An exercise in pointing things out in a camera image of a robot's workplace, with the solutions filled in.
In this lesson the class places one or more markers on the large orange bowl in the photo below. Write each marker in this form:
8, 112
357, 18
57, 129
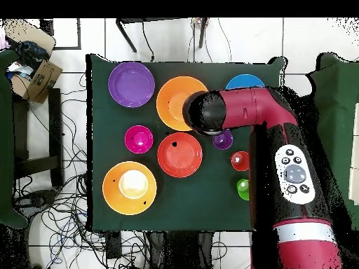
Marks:
112, 190
171, 103

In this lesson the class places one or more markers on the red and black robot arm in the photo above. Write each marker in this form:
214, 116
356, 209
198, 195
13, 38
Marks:
280, 168

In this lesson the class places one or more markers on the red-orange bowl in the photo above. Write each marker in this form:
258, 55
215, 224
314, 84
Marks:
179, 155

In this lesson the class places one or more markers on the pink bowl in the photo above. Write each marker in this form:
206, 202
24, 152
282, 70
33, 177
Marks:
139, 139

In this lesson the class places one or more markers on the purple cup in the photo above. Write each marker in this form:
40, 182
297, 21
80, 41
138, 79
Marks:
223, 141

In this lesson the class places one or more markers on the orange cup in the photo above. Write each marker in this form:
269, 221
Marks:
239, 162

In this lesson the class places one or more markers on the dark green tablecloth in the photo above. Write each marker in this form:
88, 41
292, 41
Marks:
112, 140

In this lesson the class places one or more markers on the green cup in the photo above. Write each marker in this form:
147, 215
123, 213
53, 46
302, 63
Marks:
242, 189

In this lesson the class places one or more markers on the purple bowl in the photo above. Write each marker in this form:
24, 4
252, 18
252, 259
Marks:
131, 84

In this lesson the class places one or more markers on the large blue bowl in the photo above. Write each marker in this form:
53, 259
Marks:
245, 81

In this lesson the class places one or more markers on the black power strip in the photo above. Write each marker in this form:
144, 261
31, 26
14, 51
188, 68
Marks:
113, 245

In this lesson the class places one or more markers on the black metal stand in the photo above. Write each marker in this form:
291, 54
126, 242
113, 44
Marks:
126, 35

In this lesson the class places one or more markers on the brown cardboard box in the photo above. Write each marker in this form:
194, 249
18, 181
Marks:
42, 84

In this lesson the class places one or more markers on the green cloth side table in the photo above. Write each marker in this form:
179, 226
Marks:
5, 140
336, 112

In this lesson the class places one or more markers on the beige cardboard sheet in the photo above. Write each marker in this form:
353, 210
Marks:
30, 32

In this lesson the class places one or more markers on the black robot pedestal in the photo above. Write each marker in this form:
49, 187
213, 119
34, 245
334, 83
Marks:
179, 249

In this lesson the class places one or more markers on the black stool frame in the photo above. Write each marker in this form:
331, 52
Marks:
54, 134

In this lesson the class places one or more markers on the black rectangular frame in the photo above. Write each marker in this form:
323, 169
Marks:
79, 33

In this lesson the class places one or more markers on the black pedestal leg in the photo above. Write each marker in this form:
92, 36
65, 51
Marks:
35, 201

